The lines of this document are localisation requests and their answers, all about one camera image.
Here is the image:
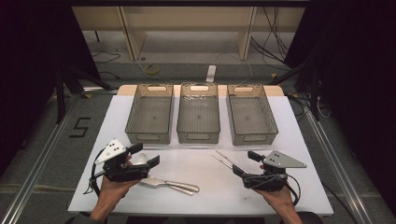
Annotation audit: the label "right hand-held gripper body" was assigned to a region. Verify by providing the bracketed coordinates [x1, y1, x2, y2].
[242, 149, 308, 192]

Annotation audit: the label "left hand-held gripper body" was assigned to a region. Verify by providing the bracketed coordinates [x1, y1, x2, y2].
[93, 137, 151, 184]

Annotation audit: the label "white ceramic spoon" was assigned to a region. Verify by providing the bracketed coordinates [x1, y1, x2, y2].
[132, 152, 150, 167]

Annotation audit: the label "metal chopstick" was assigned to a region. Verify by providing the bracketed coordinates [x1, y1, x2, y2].
[215, 150, 248, 175]
[210, 154, 238, 172]

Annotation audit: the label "person's right hand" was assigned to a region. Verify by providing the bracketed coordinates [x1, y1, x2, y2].
[252, 185, 296, 211]

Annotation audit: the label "person's left hand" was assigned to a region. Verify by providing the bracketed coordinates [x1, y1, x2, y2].
[97, 175, 142, 210]

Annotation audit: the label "grey transparent plastic bin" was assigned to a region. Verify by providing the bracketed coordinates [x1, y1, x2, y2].
[226, 83, 279, 147]
[176, 82, 221, 145]
[124, 82, 175, 146]

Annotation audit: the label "metal fork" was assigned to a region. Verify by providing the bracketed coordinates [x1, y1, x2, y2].
[146, 180, 195, 197]

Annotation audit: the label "yellow tape roll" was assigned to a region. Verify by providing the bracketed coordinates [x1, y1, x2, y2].
[145, 63, 162, 77]

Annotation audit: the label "black metal stand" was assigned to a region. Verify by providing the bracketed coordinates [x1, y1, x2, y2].
[270, 59, 322, 121]
[53, 65, 114, 125]

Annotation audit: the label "white power strip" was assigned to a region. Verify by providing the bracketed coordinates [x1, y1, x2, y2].
[205, 64, 218, 84]

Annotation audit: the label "light wooden shelf unit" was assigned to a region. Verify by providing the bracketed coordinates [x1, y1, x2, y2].
[71, 6, 306, 62]

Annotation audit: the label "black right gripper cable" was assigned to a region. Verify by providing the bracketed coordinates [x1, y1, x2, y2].
[248, 173, 303, 207]

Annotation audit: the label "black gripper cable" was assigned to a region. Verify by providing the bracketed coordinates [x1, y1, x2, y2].
[248, 173, 303, 207]
[83, 148, 106, 198]

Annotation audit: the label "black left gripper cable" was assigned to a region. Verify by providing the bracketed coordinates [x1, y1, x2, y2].
[83, 148, 106, 198]

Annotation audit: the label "tangled black and white cables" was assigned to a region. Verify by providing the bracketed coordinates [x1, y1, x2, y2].
[285, 92, 332, 123]

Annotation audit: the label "metal floor rail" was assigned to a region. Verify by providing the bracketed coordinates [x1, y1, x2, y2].
[305, 110, 375, 224]
[0, 92, 82, 224]

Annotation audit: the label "thin black floor cable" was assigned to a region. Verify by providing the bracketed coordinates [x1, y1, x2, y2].
[91, 49, 122, 80]

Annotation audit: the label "bundle of black cables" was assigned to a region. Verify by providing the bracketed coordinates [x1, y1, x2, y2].
[249, 6, 291, 64]

